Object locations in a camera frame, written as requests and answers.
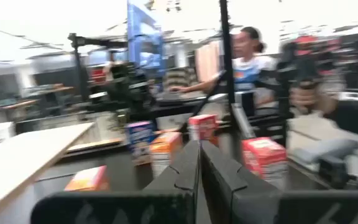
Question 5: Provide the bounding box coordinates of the black stand with boom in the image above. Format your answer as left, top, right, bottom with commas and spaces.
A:
67, 32, 129, 103

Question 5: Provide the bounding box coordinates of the blue Frosted Flakes box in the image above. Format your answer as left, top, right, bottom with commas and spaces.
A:
124, 120, 157, 159

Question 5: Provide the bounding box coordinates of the person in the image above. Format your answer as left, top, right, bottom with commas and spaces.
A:
169, 26, 279, 110
289, 34, 347, 114

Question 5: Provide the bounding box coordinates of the black table clamp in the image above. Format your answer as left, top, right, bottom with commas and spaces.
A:
318, 154, 358, 189

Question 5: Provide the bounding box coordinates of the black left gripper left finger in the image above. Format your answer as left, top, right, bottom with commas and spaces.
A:
30, 139, 201, 224

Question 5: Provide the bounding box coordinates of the orange Frosted Mini Wheats box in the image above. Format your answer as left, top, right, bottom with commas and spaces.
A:
63, 165, 110, 192
149, 131, 183, 178

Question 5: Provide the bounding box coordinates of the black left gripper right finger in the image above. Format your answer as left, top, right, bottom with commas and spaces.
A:
200, 139, 358, 224

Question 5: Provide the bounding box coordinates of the large red Froot Loops box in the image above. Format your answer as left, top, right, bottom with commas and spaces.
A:
241, 137, 288, 184

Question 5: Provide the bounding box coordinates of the black rig post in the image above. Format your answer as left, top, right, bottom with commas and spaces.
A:
218, 0, 239, 141

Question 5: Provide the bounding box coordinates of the blue column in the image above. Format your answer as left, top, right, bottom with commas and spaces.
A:
126, 0, 165, 75

